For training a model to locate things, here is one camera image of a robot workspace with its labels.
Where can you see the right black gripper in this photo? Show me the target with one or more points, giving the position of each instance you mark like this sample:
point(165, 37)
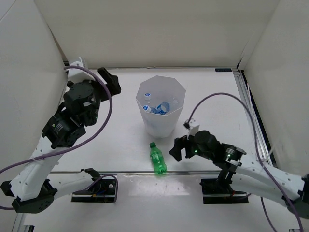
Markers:
point(180, 143)

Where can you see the green soda bottle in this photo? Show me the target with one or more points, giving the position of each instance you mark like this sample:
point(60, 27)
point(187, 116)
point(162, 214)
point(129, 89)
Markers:
point(157, 159)

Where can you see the aluminium table frame rail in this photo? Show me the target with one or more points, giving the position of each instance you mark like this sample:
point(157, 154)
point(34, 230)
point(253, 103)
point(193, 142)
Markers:
point(262, 154)

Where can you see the crushed blue-label water bottle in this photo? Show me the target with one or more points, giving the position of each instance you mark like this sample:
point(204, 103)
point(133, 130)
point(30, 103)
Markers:
point(163, 108)

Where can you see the blue-label clear bottle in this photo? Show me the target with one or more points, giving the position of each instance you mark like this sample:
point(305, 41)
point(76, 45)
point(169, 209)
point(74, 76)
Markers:
point(148, 107)

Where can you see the white octagonal bin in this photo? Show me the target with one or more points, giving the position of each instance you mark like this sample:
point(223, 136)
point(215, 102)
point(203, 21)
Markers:
point(160, 100)

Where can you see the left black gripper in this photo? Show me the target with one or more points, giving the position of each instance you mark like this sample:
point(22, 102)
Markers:
point(112, 80)

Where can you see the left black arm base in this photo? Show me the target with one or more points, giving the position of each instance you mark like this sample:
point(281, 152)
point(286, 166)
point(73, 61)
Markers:
point(104, 190)

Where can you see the clear unlabelled plastic bottle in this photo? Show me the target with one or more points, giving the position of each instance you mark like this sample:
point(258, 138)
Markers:
point(174, 102)

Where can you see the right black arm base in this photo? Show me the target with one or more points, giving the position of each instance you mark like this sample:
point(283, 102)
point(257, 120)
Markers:
point(213, 193)

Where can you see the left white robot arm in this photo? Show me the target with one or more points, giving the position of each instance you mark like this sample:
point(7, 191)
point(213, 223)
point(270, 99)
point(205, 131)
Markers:
point(32, 189)

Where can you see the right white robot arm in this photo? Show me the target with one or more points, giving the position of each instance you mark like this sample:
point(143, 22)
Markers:
point(245, 173)

